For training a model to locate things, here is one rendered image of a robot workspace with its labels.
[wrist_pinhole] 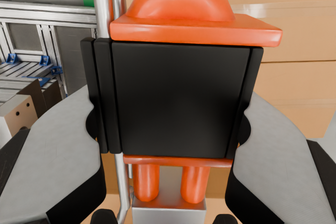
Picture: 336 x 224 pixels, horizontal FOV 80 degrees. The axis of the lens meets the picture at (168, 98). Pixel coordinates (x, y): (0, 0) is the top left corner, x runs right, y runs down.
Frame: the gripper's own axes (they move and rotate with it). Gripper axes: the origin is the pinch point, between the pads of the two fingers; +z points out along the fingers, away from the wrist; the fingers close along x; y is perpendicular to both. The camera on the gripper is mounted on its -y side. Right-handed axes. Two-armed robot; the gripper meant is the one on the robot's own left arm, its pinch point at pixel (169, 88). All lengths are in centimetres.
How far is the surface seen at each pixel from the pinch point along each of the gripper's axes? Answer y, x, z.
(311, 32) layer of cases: 9, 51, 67
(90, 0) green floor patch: 6, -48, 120
